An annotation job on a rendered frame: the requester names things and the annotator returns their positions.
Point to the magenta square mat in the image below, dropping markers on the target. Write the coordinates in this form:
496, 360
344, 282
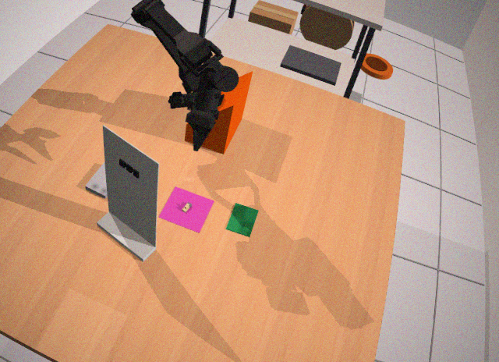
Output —
194, 217

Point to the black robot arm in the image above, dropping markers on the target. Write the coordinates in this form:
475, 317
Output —
189, 50

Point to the grey flat panel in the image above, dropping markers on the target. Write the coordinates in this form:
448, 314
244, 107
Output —
132, 182

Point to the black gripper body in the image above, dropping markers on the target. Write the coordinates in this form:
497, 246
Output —
205, 109

